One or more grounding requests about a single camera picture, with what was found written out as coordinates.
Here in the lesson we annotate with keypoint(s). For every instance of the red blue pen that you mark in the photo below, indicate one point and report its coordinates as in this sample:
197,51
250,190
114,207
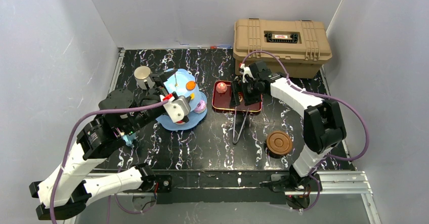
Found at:
220,47

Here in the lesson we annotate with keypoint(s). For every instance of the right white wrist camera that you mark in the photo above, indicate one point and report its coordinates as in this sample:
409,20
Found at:
246,73

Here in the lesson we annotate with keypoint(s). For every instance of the purple glazed donut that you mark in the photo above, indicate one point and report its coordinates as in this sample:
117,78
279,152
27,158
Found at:
201,107

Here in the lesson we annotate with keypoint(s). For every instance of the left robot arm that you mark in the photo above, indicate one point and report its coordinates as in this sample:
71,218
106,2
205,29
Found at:
68,190

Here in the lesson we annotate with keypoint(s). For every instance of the tan plastic toolbox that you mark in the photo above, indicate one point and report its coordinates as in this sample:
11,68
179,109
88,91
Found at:
299,47

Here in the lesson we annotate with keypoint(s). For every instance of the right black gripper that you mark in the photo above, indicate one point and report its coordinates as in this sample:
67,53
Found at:
248,86

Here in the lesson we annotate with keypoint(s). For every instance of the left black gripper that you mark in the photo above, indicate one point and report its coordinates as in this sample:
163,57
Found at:
159,84

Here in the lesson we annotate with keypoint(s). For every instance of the light blue cup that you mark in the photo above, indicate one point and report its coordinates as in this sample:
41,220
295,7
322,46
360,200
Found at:
129,138

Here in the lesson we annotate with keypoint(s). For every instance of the round brown wooden box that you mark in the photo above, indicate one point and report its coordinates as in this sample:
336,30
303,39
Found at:
278,144

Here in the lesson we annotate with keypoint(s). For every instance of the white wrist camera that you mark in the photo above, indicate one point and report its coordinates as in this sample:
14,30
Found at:
177,108
246,73

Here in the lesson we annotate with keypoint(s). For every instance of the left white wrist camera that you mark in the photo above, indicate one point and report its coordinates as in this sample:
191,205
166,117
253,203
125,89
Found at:
177,108

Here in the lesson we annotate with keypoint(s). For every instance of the beige ribbed mug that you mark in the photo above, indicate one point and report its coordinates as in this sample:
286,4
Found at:
142,77

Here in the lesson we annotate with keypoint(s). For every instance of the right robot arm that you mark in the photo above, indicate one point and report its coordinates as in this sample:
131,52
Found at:
323,125

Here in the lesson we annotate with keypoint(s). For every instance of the pink sugared cake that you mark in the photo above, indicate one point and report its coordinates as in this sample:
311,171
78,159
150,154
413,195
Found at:
221,87

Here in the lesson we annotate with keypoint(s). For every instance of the blue three-tier cake stand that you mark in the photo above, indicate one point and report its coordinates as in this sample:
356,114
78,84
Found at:
176,86

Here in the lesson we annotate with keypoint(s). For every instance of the red glazed donut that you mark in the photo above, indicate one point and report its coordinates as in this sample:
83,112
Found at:
181,122

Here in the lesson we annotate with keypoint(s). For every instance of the orange cookie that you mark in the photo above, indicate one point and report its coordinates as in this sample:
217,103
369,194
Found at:
190,85

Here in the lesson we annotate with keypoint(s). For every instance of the red rectangular tray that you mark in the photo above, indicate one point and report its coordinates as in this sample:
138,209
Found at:
221,101

